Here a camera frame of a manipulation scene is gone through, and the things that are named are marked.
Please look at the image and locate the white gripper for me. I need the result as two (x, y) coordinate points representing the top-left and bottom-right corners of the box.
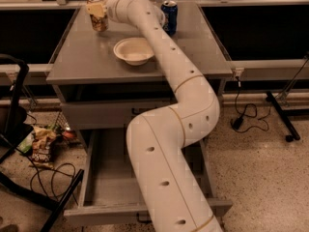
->
(86, 0), (131, 23)

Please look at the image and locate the orange soda can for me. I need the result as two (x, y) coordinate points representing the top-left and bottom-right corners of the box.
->
(86, 0), (108, 32)

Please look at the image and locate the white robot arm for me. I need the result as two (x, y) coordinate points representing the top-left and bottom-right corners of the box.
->
(86, 0), (222, 232)

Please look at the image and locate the blue pepsi can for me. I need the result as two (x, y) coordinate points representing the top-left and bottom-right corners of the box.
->
(161, 0), (178, 36)

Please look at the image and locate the grey drawer cabinet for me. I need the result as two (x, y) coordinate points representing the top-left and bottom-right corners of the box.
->
(47, 1), (232, 147)

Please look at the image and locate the closed grey top drawer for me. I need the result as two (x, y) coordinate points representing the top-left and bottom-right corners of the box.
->
(61, 98), (176, 131)

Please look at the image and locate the small can on floor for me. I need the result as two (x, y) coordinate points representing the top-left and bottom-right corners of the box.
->
(62, 128), (77, 141)

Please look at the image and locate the open grey middle drawer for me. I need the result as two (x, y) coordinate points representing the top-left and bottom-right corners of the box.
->
(63, 128), (234, 227)

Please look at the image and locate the white paper bowl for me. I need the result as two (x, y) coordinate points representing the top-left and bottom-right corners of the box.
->
(113, 38), (155, 66)

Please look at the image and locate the black metal stand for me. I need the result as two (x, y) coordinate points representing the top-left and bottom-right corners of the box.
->
(0, 54), (84, 232)

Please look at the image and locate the brown chip bag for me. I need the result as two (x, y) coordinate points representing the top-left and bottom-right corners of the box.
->
(31, 127), (57, 169)

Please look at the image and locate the green snack bag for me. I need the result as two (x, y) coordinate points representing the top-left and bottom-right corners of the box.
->
(17, 132), (35, 155)

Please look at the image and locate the black power adapter cable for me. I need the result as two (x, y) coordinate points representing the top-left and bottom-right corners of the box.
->
(229, 76), (271, 134)

